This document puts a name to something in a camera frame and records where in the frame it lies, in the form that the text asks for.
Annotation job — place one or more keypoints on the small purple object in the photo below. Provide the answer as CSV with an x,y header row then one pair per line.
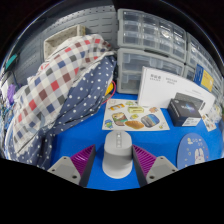
x,y
11,93

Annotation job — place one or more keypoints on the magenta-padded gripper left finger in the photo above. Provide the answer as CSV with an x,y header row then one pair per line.
x,y
81,161

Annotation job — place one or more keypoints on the food sticker sheet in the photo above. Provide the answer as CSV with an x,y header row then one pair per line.
x,y
133,116

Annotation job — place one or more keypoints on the white computer mouse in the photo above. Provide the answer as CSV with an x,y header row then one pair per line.
x,y
117,156

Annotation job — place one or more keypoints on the red blue checkered cloth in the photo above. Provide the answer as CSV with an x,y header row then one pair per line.
x,y
56,80

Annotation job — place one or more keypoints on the small yellow object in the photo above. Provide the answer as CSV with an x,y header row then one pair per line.
x,y
109,89

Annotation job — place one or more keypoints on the navy polka dot cloth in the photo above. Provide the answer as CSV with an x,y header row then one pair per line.
x,y
83,103

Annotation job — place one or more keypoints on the grey pegboard panel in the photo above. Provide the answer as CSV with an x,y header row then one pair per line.
x,y
100,20

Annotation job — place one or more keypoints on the white woven basket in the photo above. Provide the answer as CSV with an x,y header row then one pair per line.
x,y
60,38

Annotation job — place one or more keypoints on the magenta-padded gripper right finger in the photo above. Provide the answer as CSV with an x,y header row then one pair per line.
x,y
146,161

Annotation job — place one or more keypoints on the teal tool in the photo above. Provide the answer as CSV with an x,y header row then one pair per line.
x,y
11,61

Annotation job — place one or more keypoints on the white keyboard box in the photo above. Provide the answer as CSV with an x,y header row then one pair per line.
x,y
160,86

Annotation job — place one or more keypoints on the small black box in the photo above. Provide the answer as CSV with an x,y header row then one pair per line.
x,y
185,111

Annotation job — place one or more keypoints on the grey small-drawer cabinet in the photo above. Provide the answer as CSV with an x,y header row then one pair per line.
x,y
203,53
150,33

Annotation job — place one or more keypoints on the grey wide-drawer cabinet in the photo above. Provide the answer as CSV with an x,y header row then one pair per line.
x,y
133,70

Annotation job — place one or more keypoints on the round blue cartoon mouse pad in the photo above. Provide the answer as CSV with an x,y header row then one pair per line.
x,y
192,151

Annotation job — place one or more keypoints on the yellow and blue box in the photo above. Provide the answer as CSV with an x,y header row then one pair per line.
x,y
204,78

